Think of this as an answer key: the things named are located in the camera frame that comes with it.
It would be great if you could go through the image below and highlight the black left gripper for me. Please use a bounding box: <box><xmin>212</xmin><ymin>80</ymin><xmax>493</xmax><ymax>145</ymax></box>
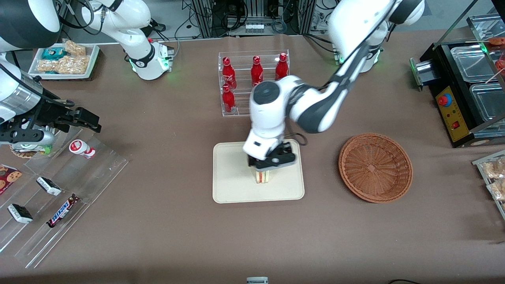
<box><xmin>247</xmin><ymin>141</ymin><xmax>297</xmax><ymax>175</ymax></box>

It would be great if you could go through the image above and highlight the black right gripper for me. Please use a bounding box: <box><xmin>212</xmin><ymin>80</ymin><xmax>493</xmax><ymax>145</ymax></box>
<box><xmin>30</xmin><ymin>94</ymin><xmax>102</xmax><ymax>133</ymax></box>

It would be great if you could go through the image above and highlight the triangle sandwich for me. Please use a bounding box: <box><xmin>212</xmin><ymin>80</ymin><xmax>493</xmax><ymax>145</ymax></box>
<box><xmin>254</xmin><ymin>169</ymin><xmax>273</xmax><ymax>185</ymax></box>

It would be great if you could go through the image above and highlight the cream rectangular tray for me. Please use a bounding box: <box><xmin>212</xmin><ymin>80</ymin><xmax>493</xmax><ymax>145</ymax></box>
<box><xmin>213</xmin><ymin>139</ymin><xmax>305</xmax><ymax>204</ymax></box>

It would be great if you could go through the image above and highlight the white snack tray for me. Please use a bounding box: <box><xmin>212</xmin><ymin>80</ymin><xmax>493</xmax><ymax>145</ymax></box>
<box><xmin>28</xmin><ymin>43</ymin><xmax>100</xmax><ymax>81</ymax></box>

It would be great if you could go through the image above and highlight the small woven basket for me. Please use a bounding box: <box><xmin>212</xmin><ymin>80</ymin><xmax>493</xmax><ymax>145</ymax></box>
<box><xmin>9</xmin><ymin>142</ymin><xmax>53</xmax><ymax>159</ymax></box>

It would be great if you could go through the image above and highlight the brown wicker basket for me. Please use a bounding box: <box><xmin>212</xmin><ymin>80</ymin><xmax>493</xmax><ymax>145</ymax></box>
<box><xmin>338</xmin><ymin>133</ymin><xmax>413</xmax><ymax>204</ymax></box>

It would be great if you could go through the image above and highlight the grey snack tray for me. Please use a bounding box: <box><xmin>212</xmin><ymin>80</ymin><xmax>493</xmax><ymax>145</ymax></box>
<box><xmin>472</xmin><ymin>149</ymin><xmax>505</xmax><ymax>220</ymax></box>

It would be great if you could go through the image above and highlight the white red yogurt bottle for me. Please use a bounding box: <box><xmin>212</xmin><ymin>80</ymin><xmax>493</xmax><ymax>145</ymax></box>
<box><xmin>69</xmin><ymin>139</ymin><xmax>96</xmax><ymax>159</ymax></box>

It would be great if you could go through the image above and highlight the large rice cracker pack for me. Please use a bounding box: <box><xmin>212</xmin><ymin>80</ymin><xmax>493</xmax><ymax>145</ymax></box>
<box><xmin>56</xmin><ymin>55</ymin><xmax>91</xmax><ymax>75</ymax></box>

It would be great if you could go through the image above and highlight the clear acrylic stepped display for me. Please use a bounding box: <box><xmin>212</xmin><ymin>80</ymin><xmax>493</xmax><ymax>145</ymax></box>
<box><xmin>0</xmin><ymin>125</ymin><xmax>130</xmax><ymax>269</ymax></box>

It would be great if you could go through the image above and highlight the clear acrylic bottle rack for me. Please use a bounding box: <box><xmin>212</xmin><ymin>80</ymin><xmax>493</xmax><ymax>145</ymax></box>
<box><xmin>218</xmin><ymin>50</ymin><xmax>290</xmax><ymax>117</ymax></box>

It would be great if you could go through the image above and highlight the small rice cracker pack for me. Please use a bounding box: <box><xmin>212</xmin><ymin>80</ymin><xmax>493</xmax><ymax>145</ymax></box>
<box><xmin>63</xmin><ymin>39</ymin><xmax>87</xmax><ymax>56</ymax></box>
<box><xmin>37</xmin><ymin>59</ymin><xmax>60</xmax><ymax>74</ymax></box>

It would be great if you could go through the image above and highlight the teal snack packet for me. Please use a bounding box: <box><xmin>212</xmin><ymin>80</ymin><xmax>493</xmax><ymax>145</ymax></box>
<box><xmin>41</xmin><ymin>47</ymin><xmax>66</xmax><ymax>60</ymax></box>

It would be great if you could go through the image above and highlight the black white snack bar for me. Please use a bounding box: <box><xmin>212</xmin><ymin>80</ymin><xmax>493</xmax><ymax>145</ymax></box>
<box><xmin>7</xmin><ymin>203</ymin><xmax>34</xmax><ymax>224</ymax></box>
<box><xmin>36</xmin><ymin>176</ymin><xmax>62</xmax><ymax>196</ymax></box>

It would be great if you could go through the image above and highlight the red cola bottle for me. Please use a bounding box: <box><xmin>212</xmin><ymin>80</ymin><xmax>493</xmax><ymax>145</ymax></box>
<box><xmin>221</xmin><ymin>84</ymin><xmax>236</xmax><ymax>114</ymax></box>
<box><xmin>251</xmin><ymin>56</ymin><xmax>264</xmax><ymax>86</ymax></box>
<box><xmin>222</xmin><ymin>57</ymin><xmax>238</xmax><ymax>90</ymax></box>
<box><xmin>275</xmin><ymin>53</ymin><xmax>289</xmax><ymax>81</ymax></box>

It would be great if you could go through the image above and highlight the snickers chocolate bar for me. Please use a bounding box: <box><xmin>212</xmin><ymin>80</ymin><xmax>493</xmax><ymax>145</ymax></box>
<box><xmin>46</xmin><ymin>194</ymin><xmax>80</xmax><ymax>228</ymax></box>

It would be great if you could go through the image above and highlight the red cookie pack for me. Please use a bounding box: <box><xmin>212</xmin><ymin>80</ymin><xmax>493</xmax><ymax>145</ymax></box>
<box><xmin>0</xmin><ymin>163</ymin><xmax>23</xmax><ymax>195</ymax></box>

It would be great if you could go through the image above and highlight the black food warmer appliance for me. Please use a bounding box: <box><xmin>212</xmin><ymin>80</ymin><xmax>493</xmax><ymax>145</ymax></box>
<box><xmin>410</xmin><ymin>14</ymin><xmax>505</xmax><ymax>149</ymax></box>

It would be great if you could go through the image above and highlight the clear wrapped pastry pack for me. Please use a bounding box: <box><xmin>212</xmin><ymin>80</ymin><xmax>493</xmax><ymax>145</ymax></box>
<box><xmin>487</xmin><ymin>179</ymin><xmax>505</xmax><ymax>201</ymax></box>
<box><xmin>483</xmin><ymin>157</ymin><xmax>505</xmax><ymax>180</ymax></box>

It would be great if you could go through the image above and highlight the aluminium equipment frame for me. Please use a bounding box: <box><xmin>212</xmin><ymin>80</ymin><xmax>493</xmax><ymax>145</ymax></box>
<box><xmin>191</xmin><ymin>0</ymin><xmax>317</xmax><ymax>38</ymax></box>

